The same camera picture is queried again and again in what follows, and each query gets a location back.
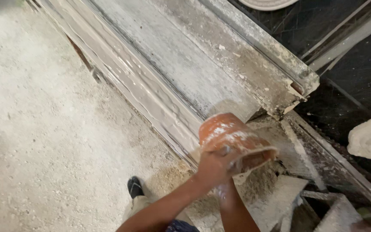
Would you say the person's right hand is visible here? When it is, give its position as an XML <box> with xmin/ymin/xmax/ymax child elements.
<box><xmin>214</xmin><ymin>177</ymin><xmax>248</xmax><ymax>203</ymax></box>

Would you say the person's left hand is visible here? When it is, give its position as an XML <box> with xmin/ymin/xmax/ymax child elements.
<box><xmin>195</xmin><ymin>149</ymin><xmax>241</xmax><ymax>191</ymax></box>

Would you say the orange plaster-smeared plastic bucket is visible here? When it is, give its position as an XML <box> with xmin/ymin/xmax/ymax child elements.
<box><xmin>199</xmin><ymin>112</ymin><xmax>279</xmax><ymax>177</ymax></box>

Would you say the white plaster slab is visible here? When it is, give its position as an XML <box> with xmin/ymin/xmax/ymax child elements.
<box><xmin>247</xmin><ymin>175</ymin><xmax>309</xmax><ymax>232</ymax></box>

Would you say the dark blue patterned garment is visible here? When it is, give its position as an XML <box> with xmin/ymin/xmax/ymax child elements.
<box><xmin>166</xmin><ymin>220</ymin><xmax>200</xmax><ymax>232</ymax></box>

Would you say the black shoe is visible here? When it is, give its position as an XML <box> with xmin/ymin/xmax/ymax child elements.
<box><xmin>127</xmin><ymin>176</ymin><xmax>145</xmax><ymax>199</ymax></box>

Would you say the beige trouser leg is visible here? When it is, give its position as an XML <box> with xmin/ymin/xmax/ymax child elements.
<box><xmin>122</xmin><ymin>195</ymin><xmax>160</xmax><ymax>223</ymax></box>

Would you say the long wet plaster cornice strip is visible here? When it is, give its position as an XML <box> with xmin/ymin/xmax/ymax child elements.
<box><xmin>28</xmin><ymin>0</ymin><xmax>205</xmax><ymax>171</ymax></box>

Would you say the grey plaster slab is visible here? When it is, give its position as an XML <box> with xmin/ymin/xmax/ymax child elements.
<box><xmin>314</xmin><ymin>194</ymin><xmax>364</xmax><ymax>232</ymax></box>

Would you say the white carved plaster piece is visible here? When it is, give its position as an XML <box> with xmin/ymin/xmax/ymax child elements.
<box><xmin>347</xmin><ymin>107</ymin><xmax>371</xmax><ymax>165</ymax></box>

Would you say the white round plaster medallion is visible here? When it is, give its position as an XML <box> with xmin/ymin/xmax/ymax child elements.
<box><xmin>237</xmin><ymin>0</ymin><xmax>299</xmax><ymax>12</ymax></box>

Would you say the grey metal bar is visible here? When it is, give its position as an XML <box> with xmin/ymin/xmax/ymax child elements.
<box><xmin>301</xmin><ymin>5</ymin><xmax>371</xmax><ymax>72</ymax></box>

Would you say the plaster-crusted wooden mould rail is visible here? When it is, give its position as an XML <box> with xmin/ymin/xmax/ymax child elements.
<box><xmin>160</xmin><ymin>0</ymin><xmax>320</xmax><ymax>118</ymax></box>

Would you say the dusty metal bench frame rail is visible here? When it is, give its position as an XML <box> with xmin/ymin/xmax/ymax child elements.
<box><xmin>282</xmin><ymin>111</ymin><xmax>371</xmax><ymax>215</ymax></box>

